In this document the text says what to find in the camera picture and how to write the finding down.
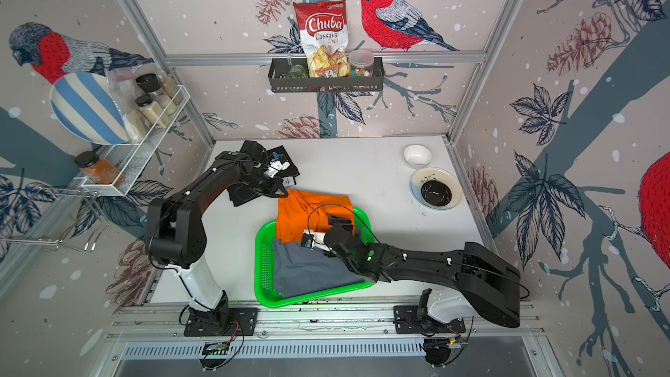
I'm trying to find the black t-shirt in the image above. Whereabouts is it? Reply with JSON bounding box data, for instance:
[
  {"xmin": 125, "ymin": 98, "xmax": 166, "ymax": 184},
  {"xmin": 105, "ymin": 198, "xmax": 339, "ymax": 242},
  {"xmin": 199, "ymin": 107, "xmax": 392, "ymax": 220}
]
[{"xmin": 228, "ymin": 146, "xmax": 300, "ymax": 207}]

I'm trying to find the orange t-shirt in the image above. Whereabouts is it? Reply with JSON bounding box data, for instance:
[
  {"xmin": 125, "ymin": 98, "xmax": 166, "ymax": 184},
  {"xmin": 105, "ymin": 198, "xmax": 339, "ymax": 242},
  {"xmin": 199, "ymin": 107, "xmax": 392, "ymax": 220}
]
[{"xmin": 276, "ymin": 190, "xmax": 355, "ymax": 244}]

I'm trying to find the grey t-shirt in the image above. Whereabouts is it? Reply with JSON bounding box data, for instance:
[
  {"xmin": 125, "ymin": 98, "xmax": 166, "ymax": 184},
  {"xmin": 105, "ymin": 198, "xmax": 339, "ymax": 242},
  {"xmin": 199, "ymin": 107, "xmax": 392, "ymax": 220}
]
[{"xmin": 272, "ymin": 239, "xmax": 364, "ymax": 298}]

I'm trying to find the green plastic basket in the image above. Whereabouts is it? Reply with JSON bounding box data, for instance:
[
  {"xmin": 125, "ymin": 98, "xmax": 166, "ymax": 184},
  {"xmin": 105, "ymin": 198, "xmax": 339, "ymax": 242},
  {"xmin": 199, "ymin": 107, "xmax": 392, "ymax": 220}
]
[{"xmin": 254, "ymin": 220, "xmax": 373, "ymax": 308}]

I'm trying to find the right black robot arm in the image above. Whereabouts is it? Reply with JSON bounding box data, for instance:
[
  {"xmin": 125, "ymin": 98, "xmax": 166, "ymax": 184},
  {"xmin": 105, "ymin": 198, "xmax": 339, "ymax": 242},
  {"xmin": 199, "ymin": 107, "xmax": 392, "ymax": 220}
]
[{"xmin": 323, "ymin": 218, "xmax": 522, "ymax": 328}]

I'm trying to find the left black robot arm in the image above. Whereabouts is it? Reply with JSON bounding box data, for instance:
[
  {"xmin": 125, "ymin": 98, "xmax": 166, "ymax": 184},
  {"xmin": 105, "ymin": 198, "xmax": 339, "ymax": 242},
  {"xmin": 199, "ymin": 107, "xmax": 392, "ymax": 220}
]
[{"xmin": 145, "ymin": 141, "xmax": 295, "ymax": 330}]

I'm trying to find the white plate with dark centre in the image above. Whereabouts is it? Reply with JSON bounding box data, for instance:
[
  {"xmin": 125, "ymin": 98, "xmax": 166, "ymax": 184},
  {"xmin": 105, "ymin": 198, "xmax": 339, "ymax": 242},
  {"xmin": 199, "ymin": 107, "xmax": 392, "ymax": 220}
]
[{"xmin": 410, "ymin": 167, "xmax": 463, "ymax": 210}]

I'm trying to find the small white bowl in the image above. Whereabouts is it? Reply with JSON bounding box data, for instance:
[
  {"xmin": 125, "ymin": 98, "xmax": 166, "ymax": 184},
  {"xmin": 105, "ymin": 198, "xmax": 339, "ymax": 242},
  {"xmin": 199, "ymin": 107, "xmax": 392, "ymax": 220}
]
[{"xmin": 403, "ymin": 144, "xmax": 433, "ymax": 168}]

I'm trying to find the green item in shelf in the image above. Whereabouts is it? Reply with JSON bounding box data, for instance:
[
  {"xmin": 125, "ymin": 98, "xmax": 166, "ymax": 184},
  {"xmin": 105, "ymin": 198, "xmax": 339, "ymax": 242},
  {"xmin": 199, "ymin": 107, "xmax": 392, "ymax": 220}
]
[{"xmin": 285, "ymin": 64, "xmax": 310, "ymax": 80}]

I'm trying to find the beige spice jar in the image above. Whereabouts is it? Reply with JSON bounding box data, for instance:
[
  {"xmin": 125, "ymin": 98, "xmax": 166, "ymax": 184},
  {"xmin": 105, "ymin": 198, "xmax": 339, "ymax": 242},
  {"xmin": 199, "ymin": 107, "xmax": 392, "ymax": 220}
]
[{"xmin": 134, "ymin": 94, "xmax": 169, "ymax": 129}]

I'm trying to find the black lid spice jar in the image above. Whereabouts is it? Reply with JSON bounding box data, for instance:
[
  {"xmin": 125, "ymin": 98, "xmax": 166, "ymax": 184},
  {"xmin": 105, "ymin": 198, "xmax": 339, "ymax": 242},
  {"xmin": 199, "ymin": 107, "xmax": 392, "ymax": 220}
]
[{"xmin": 135, "ymin": 73, "xmax": 177, "ymax": 115}]

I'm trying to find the clear lidded candy jar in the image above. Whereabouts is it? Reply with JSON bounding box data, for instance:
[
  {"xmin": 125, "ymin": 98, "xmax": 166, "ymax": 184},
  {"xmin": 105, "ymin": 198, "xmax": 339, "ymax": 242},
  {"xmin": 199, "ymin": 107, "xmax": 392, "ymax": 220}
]
[{"xmin": 348, "ymin": 49, "xmax": 375, "ymax": 77}]

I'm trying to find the orange spice jar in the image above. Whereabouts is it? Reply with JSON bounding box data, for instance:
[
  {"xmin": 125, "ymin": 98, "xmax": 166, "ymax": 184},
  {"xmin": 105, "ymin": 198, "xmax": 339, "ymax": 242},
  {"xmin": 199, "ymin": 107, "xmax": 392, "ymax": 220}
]
[{"xmin": 74, "ymin": 151, "xmax": 125, "ymax": 186}]

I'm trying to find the red Chuba chips bag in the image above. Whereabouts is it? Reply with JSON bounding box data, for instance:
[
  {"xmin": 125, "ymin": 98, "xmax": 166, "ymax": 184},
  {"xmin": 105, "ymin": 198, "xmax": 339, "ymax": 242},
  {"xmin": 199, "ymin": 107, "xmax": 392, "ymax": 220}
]
[{"xmin": 293, "ymin": 0, "xmax": 351, "ymax": 79}]

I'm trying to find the clear plastic bag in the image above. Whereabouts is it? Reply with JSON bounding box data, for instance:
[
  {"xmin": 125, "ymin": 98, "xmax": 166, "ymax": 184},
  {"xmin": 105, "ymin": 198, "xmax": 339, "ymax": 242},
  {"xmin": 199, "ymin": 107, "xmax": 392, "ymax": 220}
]
[{"xmin": 106, "ymin": 67, "xmax": 150, "ymax": 144}]

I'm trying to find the blue striped plate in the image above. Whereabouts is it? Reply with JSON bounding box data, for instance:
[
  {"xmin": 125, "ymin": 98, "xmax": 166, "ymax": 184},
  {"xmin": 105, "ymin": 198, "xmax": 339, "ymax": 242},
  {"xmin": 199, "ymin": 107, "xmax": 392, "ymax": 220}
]
[{"xmin": 50, "ymin": 73, "xmax": 129, "ymax": 145}]

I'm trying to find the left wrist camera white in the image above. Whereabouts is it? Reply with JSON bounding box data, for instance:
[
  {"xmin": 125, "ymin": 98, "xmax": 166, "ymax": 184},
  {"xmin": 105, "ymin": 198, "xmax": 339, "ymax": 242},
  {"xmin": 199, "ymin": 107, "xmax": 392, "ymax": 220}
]
[{"xmin": 265, "ymin": 155, "xmax": 291, "ymax": 178}]

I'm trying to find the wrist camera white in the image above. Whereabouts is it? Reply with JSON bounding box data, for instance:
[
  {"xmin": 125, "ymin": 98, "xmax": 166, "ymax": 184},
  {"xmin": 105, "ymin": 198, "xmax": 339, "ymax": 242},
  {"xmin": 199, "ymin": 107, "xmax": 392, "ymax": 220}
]
[
  {"xmin": 300, "ymin": 230, "xmax": 331, "ymax": 252},
  {"xmin": 265, "ymin": 155, "xmax": 291, "ymax": 178}
]

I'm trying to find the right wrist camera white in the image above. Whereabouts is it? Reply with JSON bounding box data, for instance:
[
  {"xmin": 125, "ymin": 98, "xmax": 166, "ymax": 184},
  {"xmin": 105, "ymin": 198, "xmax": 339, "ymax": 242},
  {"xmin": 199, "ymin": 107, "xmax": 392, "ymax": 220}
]
[{"xmin": 300, "ymin": 230, "xmax": 331, "ymax": 252}]

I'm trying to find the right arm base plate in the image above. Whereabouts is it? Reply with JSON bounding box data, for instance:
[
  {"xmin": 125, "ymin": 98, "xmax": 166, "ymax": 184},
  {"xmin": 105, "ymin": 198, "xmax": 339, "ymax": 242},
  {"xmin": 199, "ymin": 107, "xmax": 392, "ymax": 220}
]
[{"xmin": 393, "ymin": 305, "xmax": 467, "ymax": 336}]

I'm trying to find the black wall shelf basket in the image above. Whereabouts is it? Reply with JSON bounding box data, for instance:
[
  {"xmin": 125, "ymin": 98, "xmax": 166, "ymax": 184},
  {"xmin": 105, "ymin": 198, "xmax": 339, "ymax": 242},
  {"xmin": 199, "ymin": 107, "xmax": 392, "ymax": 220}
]
[{"xmin": 268, "ymin": 57, "xmax": 385, "ymax": 93}]

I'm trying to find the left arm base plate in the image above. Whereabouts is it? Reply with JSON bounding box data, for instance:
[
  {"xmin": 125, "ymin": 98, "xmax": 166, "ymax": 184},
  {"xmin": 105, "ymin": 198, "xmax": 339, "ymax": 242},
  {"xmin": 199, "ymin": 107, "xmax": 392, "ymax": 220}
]
[{"xmin": 184, "ymin": 307, "xmax": 259, "ymax": 337}]

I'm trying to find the white wire wall rack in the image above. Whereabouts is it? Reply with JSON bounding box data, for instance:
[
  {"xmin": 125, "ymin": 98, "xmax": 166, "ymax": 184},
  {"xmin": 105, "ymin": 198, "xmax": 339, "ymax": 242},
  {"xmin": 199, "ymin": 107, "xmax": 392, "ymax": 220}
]
[{"xmin": 80, "ymin": 83, "xmax": 192, "ymax": 198}]

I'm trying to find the chrome wire hook rack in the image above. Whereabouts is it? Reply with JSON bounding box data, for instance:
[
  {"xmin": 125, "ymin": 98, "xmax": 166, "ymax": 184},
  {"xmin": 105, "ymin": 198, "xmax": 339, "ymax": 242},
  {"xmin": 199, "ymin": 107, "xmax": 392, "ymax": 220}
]
[{"xmin": 1, "ymin": 185, "xmax": 111, "ymax": 257}]

